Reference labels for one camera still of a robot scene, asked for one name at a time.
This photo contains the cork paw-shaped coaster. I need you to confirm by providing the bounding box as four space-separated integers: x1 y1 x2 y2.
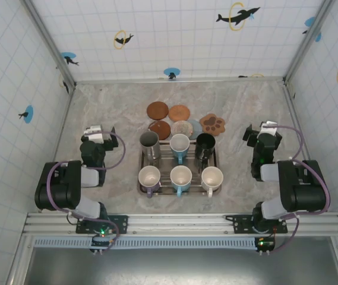
199 115 226 137

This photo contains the black mug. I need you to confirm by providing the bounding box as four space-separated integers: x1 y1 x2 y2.
195 132 216 175

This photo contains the scratched round wooden coaster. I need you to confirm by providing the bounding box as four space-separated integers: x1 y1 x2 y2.
147 120 172 140

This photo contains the purple ceramic mug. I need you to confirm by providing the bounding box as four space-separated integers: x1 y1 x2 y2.
138 165 162 199

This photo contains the plain round wooden coaster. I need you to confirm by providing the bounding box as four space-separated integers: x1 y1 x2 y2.
146 101 169 120

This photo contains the blue woven rope coaster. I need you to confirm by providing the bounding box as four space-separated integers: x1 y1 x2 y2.
186 119 204 140

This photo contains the teal ceramic mug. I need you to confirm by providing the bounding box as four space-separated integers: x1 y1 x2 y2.
170 165 193 198
169 133 191 165

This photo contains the multicolour woven rope coaster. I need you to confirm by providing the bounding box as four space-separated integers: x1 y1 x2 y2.
170 120 194 138

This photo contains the woven rattan coaster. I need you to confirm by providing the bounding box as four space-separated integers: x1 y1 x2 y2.
168 104 191 122

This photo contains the cream ceramic mug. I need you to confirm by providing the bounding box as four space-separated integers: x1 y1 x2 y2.
201 166 225 198

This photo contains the steel serving tray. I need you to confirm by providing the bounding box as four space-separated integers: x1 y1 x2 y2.
137 141 223 195

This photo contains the blue disc black animal sticker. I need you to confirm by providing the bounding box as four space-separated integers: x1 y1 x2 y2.
18 105 34 124

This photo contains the blue disc seal sticker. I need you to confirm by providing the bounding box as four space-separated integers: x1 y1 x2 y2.
163 67 181 80

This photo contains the blue disc shark sticker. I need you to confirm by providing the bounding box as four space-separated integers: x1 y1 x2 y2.
61 52 80 67

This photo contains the blue patch sticker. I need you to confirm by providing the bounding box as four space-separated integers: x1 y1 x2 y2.
302 17 323 42

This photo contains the grey metal panel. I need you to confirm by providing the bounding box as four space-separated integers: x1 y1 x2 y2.
26 248 338 285

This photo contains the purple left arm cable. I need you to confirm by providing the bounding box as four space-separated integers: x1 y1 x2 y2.
46 130 127 256

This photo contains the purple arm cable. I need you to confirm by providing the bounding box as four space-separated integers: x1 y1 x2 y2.
263 125 331 255
46 130 127 256

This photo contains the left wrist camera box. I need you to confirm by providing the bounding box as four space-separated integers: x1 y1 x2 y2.
83 124 108 144

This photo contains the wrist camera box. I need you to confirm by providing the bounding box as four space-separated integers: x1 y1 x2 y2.
83 124 108 144
260 121 279 135

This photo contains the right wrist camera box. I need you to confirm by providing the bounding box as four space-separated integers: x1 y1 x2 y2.
260 121 279 135

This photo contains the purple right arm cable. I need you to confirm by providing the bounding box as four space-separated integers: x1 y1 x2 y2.
263 125 331 255

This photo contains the yellow ring black animal sticker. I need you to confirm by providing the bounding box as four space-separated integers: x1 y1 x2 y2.
58 74 70 94

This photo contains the thin black cable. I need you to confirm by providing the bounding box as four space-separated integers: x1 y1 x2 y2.
67 211 83 227

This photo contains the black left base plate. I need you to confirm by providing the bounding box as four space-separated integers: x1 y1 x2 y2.
75 215 129 235

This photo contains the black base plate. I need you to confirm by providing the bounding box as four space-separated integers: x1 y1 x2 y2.
225 214 288 235
75 215 129 235

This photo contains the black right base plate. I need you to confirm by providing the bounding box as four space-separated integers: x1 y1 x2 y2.
225 214 288 235

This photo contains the small dolphin ring sticker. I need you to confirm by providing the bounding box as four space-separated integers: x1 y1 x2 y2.
113 29 134 50

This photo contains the aluminium mounting rail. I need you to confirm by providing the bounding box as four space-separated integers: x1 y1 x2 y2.
23 212 338 237

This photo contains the aluminium frame post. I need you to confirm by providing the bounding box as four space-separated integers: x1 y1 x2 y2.
23 0 77 90
284 0 334 86

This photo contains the large dolphin ring sticker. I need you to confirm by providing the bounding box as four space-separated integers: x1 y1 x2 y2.
215 2 261 31

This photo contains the slotted grey cable duct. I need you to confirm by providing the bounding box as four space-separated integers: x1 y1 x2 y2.
33 237 260 249

